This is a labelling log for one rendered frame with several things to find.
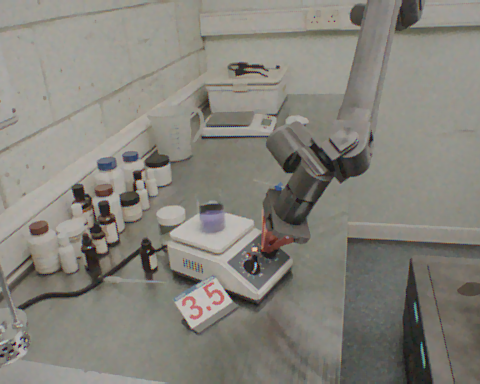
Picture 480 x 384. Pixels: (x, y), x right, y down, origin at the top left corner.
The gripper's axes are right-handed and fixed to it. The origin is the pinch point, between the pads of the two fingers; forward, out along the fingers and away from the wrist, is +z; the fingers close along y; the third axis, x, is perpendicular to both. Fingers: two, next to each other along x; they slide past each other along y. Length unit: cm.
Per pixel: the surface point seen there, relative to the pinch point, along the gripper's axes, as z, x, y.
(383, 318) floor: 70, 87, -40
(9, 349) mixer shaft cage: -4.8, -36.8, 27.8
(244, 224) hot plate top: 0.8, -3.7, -5.0
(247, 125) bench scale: 27, 15, -81
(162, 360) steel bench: 7.2, -16.6, 20.6
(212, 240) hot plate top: 1.8, -9.8, -0.3
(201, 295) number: 5.7, -10.7, 8.9
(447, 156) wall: 28, 118, -105
